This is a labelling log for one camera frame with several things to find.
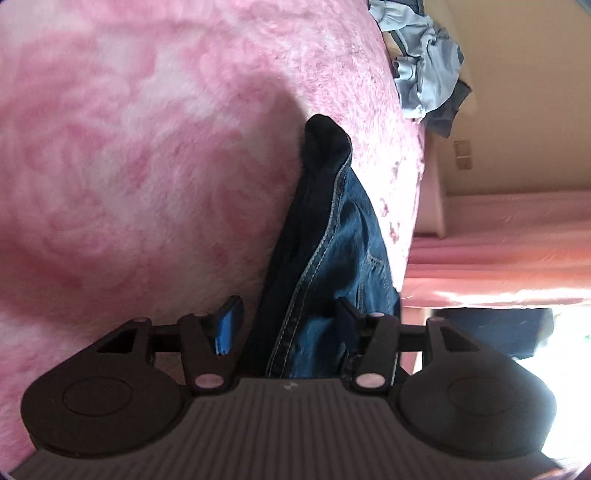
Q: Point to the faded denim garment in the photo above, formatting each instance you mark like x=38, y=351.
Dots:
x=450, y=108

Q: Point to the pink curtain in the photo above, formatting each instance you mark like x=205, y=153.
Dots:
x=508, y=249

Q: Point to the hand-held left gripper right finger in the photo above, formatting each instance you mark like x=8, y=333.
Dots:
x=346, y=323

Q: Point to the dark blue object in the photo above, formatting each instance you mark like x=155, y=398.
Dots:
x=498, y=330

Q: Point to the pink bin with white lid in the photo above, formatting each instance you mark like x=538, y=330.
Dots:
x=431, y=198

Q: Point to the light blue garment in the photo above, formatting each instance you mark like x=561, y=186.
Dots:
x=434, y=69
x=388, y=11

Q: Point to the gold wall socket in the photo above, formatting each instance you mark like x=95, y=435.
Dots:
x=464, y=162

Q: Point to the blue jeans with pale stitching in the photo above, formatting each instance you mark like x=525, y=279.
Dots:
x=323, y=240

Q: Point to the pink fluffy rose blanket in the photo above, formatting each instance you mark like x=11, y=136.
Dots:
x=161, y=161

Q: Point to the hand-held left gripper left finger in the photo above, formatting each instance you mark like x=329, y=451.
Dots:
x=228, y=323

